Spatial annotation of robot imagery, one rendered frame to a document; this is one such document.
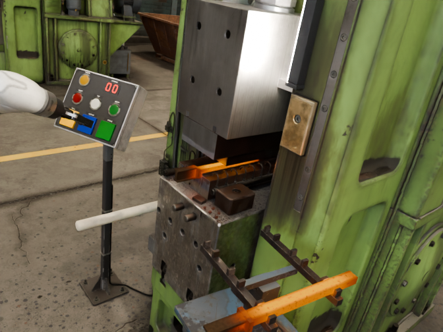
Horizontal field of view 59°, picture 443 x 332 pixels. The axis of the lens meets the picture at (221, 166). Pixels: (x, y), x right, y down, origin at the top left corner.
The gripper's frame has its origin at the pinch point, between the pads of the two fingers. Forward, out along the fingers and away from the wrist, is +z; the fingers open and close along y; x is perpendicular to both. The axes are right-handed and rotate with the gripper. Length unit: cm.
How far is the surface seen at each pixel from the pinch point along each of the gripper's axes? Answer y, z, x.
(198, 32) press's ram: 38, -10, 40
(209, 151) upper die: 51, 3, 4
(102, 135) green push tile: -0.1, 12.6, -2.3
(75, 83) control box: -23.8, 13.3, 15.1
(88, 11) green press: -312, 295, 163
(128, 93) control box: 4.1, 13.3, 17.7
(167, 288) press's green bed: 42, 35, -54
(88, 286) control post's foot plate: -17, 70, -82
